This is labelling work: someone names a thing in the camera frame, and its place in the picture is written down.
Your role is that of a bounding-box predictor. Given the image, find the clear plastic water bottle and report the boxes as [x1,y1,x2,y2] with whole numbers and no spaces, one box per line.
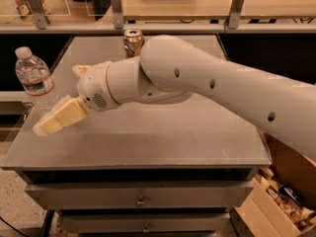
[15,46,59,117]

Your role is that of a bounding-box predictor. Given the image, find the left metal bracket post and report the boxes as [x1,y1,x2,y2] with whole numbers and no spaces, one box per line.
[28,0,49,30]

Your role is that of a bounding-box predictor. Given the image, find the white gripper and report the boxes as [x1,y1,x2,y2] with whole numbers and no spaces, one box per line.
[33,61,119,136]

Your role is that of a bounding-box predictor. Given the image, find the upper cabinet drawer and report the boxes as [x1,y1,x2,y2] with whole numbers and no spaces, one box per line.
[26,181,253,210]

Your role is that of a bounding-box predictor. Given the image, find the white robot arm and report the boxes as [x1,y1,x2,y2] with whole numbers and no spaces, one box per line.
[34,36,316,159]

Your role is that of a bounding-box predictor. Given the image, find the middle metal bracket post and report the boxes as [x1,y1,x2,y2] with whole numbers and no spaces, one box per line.
[111,0,124,30]

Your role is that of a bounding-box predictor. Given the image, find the right metal bracket post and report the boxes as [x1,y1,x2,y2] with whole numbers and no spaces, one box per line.
[226,0,245,29]

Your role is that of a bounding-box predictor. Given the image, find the cabinet drawer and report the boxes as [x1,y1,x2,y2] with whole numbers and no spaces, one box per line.
[26,181,253,210]
[59,213,230,234]

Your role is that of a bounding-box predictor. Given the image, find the lower cabinet drawer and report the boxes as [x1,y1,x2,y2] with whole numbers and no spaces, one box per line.
[59,213,230,234]

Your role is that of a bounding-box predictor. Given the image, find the cardboard box of snacks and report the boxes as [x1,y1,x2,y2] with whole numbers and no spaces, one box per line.
[234,135,316,237]

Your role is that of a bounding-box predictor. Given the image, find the metal bracket post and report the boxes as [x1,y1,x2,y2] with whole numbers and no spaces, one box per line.
[226,0,245,29]
[111,0,124,30]
[28,0,49,30]

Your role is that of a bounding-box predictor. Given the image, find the gold soda can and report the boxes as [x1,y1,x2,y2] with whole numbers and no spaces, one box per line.
[123,29,144,58]

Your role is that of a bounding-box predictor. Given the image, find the grey metal drawer cabinet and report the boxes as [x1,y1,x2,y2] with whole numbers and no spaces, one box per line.
[0,34,273,237]

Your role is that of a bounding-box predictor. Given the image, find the black floor cable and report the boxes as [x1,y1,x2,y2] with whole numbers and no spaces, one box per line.
[0,216,30,237]

